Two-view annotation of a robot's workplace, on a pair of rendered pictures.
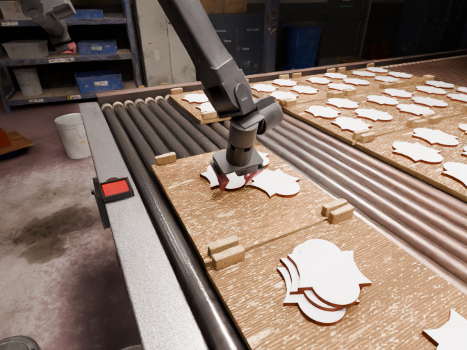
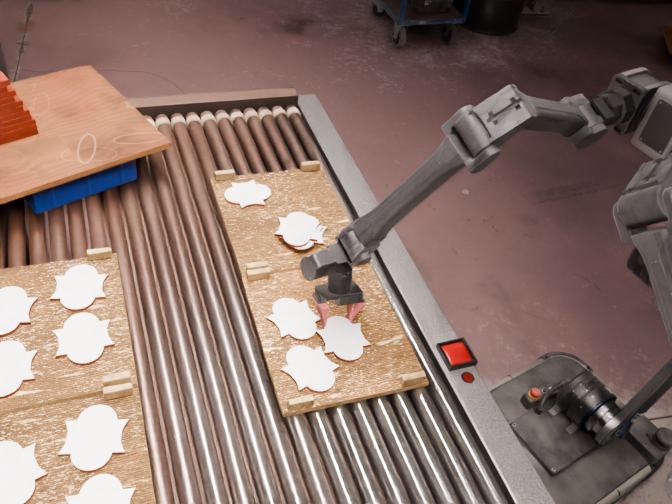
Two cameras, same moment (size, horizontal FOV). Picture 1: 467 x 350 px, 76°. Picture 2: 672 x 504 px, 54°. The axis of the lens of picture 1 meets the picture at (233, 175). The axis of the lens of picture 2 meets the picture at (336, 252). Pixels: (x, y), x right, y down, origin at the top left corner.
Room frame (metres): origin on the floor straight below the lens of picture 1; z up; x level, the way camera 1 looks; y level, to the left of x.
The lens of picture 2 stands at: (1.67, -0.01, 2.16)
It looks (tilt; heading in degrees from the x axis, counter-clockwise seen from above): 44 degrees down; 181
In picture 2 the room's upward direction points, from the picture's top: 10 degrees clockwise
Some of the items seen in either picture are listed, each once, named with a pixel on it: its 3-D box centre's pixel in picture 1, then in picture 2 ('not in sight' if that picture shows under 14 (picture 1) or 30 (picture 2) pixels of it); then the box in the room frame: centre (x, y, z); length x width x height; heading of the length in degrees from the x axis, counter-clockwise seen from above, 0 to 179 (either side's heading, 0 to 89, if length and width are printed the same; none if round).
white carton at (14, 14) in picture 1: (21, 10); not in sight; (4.40, 2.73, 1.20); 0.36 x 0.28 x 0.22; 99
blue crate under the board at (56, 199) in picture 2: not in sight; (63, 154); (0.23, -0.86, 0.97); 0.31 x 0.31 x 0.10; 49
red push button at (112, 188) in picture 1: (115, 189); (456, 354); (0.64, 0.30, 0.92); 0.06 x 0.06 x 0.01; 28
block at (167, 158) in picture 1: (165, 158); (412, 378); (0.76, 0.19, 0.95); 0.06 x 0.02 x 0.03; 117
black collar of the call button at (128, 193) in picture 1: (115, 189); (456, 354); (0.64, 0.30, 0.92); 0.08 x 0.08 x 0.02; 28
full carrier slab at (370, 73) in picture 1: (381, 74); not in sight; (1.87, -0.90, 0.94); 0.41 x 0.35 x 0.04; 29
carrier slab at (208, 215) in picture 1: (238, 187); (330, 329); (0.64, -0.01, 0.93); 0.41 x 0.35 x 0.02; 27
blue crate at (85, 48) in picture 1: (98, 46); not in sight; (4.69, 1.96, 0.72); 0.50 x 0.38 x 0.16; 104
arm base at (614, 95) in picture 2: not in sight; (611, 107); (0.28, 0.52, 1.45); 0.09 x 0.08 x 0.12; 41
